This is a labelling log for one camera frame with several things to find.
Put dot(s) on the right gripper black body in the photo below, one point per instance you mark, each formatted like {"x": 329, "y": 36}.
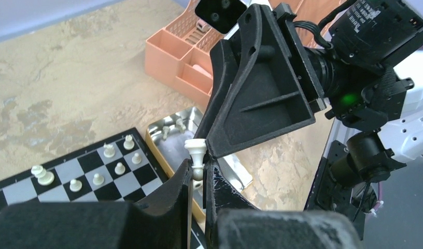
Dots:
{"x": 300, "y": 62}

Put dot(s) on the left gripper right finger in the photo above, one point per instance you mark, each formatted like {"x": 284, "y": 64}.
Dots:
{"x": 219, "y": 194}

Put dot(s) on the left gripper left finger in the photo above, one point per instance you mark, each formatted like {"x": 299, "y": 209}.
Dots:
{"x": 164, "y": 217}

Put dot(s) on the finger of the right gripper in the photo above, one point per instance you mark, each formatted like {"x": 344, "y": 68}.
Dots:
{"x": 225, "y": 68}
{"x": 265, "y": 99}

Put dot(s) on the white chess pawn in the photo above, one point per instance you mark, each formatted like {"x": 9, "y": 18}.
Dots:
{"x": 98, "y": 179}
{"x": 197, "y": 149}
{"x": 120, "y": 168}
{"x": 75, "y": 185}
{"x": 137, "y": 158}

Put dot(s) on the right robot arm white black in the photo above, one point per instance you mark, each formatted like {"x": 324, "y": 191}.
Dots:
{"x": 354, "y": 51}

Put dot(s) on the white chess pawn on board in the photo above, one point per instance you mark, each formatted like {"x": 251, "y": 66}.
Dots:
{"x": 137, "y": 158}
{"x": 75, "y": 185}
{"x": 98, "y": 179}
{"x": 120, "y": 168}

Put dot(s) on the orange plastic file organizer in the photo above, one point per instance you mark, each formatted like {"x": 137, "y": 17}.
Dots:
{"x": 178, "y": 55}

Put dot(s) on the black white chessboard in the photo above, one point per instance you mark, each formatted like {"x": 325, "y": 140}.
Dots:
{"x": 36, "y": 216}

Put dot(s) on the gold metal tin tray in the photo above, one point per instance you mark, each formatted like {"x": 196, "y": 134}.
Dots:
{"x": 171, "y": 152}

